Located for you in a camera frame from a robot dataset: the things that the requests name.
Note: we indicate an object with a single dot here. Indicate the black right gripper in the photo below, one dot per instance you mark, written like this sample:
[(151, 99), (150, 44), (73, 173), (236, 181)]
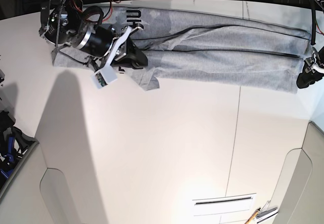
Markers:
[(98, 43)]

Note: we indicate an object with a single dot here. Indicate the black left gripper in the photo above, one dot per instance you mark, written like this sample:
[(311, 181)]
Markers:
[(312, 70)]

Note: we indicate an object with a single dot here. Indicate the grey T-shirt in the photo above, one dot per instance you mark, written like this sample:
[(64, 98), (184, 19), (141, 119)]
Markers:
[(212, 48)]

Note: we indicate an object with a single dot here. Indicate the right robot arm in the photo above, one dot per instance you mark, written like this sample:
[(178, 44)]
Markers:
[(61, 20)]

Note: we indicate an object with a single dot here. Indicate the metal binder clip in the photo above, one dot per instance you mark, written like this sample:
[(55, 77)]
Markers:
[(266, 213)]

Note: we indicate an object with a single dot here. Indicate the yellow pencil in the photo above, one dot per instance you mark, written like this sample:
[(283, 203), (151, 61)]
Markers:
[(253, 216)]

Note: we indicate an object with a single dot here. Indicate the blue black tool pile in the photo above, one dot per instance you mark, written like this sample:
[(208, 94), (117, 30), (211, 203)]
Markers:
[(13, 146)]

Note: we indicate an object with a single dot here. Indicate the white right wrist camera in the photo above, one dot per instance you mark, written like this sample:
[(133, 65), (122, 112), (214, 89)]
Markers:
[(104, 77)]

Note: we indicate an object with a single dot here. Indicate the white cable grommet plate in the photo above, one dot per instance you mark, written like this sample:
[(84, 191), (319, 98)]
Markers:
[(223, 205)]

